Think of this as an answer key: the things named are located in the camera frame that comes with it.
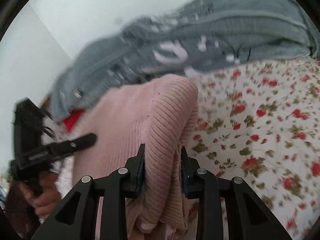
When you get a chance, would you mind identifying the pink knitted sweater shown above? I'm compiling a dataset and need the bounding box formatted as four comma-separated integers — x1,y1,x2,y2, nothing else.
73,75,198,239

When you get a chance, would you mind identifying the person's left hand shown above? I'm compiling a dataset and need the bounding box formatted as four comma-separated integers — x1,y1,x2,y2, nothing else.
19,172,61,219

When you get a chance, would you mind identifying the red pillow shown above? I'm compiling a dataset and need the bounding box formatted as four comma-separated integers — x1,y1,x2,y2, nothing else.
62,109,85,133

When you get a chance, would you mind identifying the floral bed sheet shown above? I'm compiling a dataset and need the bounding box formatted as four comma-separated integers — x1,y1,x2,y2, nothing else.
54,58,319,239

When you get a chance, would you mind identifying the grey patterned quilt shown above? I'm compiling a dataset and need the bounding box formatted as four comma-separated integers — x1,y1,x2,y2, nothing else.
49,0,319,122

